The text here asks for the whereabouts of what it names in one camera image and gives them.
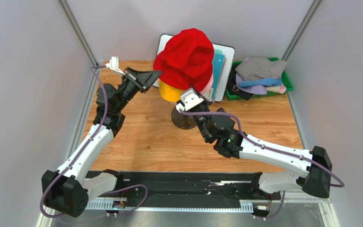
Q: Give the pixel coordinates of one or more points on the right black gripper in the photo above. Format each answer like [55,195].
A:
[198,109]

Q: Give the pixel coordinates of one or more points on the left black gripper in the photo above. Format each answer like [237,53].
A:
[142,80]

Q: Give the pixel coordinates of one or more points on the yellow bucket hat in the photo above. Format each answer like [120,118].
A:
[171,90]

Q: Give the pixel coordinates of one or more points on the red hat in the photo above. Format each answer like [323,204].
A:
[186,60]

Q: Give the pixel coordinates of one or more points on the pink bucket hat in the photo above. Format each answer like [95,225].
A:
[208,85]

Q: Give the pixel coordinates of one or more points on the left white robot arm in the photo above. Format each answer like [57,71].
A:
[67,191]

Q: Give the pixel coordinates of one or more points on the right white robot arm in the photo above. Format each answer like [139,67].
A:
[308,170]

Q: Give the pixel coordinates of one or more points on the dark round stand base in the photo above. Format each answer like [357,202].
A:
[182,121]

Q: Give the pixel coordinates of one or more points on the lavender hat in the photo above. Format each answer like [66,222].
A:
[256,89]

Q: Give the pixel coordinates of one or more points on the white tablet board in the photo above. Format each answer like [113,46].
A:
[229,53]

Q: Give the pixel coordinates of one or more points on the pink beige hat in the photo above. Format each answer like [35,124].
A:
[280,89]

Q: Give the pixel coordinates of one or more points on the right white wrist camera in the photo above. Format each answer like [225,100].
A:
[189,99]

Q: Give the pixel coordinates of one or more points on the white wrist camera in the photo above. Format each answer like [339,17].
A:
[114,64]
[189,99]

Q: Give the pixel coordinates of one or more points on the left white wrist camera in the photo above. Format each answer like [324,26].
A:
[114,64]

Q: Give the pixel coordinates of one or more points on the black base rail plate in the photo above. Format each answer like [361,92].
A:
[186,191]

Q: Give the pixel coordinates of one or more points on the aluminium frame rail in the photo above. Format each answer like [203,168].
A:
[320,198]

